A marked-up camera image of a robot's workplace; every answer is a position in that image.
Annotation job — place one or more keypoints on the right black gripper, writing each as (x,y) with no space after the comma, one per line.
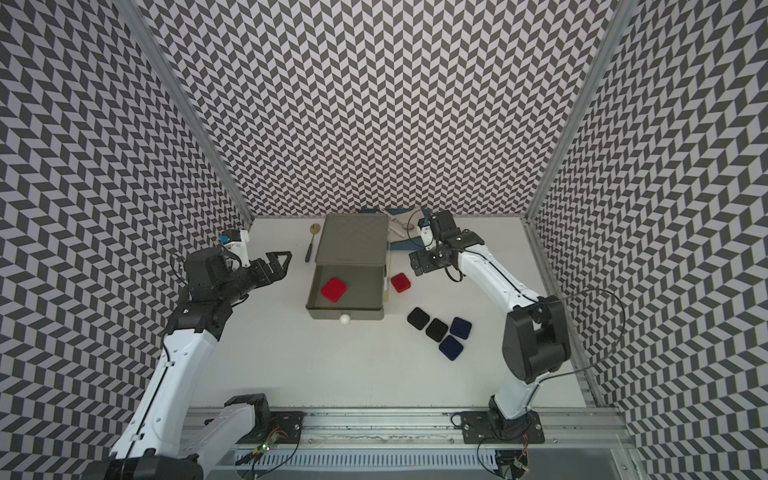
(423,257)

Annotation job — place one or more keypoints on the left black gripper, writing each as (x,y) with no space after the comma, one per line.
(277,272)

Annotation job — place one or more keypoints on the red brooch box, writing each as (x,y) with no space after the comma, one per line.
(400,282)
(333,289)

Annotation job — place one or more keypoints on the grey three-drawer storage box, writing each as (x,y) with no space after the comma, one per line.
(353,247)

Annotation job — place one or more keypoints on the black brooch box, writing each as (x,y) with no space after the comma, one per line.
(418,318)
(436,330)

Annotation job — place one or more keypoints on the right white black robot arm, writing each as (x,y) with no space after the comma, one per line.
(535,341)

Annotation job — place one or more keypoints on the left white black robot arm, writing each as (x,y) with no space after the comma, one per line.
(151,446)

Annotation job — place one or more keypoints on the blue brooch box upper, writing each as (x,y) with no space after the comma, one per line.
(460,328)

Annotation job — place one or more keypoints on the blue brooch box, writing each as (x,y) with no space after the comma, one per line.
(460,328)
(451,348)

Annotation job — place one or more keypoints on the blue brooch box lower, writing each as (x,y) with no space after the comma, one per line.
(451,348)

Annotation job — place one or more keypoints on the teal blue tray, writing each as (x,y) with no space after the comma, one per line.
(408,246)

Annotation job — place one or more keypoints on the beige folded cloth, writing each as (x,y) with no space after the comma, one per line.
(403,225)

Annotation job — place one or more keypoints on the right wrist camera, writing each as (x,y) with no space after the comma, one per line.
(426,234)

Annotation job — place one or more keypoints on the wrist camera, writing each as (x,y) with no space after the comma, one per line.
(235,241)
(426,234)

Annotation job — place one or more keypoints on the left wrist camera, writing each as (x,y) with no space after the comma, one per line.
(235,241)

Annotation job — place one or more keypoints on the gold spoon green handle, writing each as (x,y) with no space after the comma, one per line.
(315,229)

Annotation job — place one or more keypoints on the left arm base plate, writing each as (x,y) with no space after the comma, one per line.
(273,427)

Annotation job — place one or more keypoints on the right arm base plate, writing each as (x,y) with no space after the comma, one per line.
(503,429)

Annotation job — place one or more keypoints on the aluminium front rail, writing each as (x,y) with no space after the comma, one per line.
(447,428)

